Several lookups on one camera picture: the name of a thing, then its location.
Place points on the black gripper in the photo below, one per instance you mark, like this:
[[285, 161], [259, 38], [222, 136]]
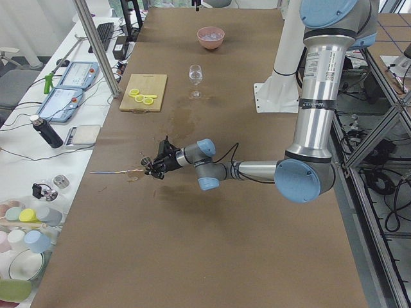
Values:
[[169, 163]]

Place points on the steel measuring jigger cup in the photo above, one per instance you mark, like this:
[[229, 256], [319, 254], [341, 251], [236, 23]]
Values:
[[146, 162]]

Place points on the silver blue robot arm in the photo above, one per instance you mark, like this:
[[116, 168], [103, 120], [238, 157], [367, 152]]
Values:
[[305, 80]]

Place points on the clear wine glass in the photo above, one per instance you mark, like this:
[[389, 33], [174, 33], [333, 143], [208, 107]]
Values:
[[195, 77]]

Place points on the pink bowl of ice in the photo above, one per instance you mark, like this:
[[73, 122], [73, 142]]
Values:
[[210, 37]]

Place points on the lemon slice middle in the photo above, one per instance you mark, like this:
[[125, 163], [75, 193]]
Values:
[[140, 98]]

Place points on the lemon slice far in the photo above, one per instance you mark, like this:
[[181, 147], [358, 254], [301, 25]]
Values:
[[133, 92]]

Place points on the silver kitchen scale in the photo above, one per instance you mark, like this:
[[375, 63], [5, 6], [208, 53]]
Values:
[[83, 135]]

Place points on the bamboo cutting board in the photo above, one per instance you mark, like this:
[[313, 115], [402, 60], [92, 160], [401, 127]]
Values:
[[148, 84]]

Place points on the blue teach pendant near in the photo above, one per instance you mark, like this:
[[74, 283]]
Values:
[[60, 105]]

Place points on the blue teach pendant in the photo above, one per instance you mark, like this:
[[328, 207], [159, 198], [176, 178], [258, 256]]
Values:
[[79, 75], [60, 105]]

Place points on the black water bottle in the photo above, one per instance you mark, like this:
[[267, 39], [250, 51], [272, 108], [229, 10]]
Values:
[[46, 131]]

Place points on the blue teach pendant far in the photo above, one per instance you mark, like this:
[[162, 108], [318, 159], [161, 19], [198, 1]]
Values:
[[79, 75]]

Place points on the yellow cup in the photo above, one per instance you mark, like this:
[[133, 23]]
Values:
[[28, 216]]

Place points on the light blue cup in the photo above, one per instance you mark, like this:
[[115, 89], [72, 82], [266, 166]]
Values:
[[37, 242]]

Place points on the black keyboard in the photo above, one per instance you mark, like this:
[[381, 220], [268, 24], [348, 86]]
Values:
[[105, 31]]

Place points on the white green rimmed bowl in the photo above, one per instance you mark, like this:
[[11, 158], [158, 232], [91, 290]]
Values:
[[27, 265]]

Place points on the lemon slice near handle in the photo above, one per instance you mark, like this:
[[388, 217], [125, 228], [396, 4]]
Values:
[[148, 101]]

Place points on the green handled grabber tool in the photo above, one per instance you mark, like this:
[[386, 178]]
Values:
[[49, 77]]

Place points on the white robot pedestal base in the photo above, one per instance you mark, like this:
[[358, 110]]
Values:
[[279, 93]]

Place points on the aluminium frame post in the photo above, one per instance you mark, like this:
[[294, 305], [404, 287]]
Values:
[[94, 40]]

